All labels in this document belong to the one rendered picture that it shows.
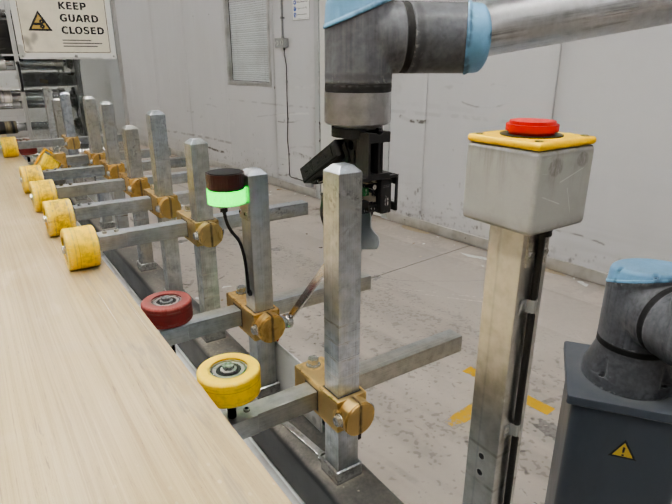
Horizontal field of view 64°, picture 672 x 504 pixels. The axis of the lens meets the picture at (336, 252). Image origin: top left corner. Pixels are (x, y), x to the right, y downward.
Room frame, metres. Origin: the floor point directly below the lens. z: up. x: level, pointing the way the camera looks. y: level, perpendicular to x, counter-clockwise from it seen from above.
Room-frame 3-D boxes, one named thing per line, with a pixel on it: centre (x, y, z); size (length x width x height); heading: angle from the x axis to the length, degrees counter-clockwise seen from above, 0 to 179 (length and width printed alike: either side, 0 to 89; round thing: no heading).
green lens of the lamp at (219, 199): (0.83, 0.17, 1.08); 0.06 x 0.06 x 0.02
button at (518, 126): (0.43, -0.15, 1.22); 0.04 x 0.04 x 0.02
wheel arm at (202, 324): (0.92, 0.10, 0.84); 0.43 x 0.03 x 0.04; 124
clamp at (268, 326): (0.87, 0.15, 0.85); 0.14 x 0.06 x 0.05; 34
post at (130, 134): (1.48, 0.55, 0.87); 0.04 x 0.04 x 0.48; 34
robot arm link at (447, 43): (0.79, -0.14, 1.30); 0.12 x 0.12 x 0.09; 11
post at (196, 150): (1.06, 0.27, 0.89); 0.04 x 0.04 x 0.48; 34
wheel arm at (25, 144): (2.35, 1.12, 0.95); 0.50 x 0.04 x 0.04; 124
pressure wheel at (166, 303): (0.80, 0.28, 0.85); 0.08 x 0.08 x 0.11
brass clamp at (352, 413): (0.67, 0.00, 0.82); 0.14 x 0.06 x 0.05; 34
